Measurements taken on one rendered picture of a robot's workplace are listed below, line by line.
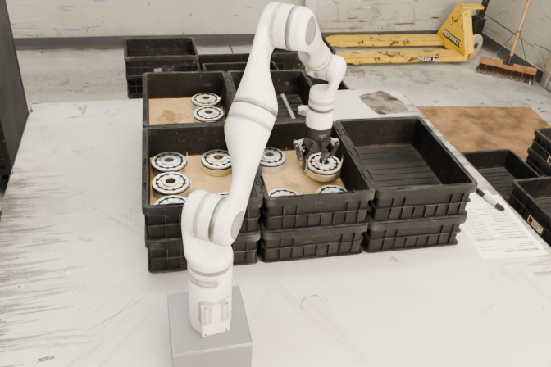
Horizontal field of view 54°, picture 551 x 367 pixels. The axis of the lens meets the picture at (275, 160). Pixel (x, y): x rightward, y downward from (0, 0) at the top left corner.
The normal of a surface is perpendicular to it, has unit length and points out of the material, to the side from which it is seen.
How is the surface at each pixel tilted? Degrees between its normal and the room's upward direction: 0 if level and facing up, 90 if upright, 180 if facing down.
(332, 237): 90
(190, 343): 0
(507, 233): 0
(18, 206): 0
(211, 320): 90
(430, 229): 90
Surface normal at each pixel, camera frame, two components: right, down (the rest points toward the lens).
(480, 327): 0.07, -0.84
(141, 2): 0.23, 0.54
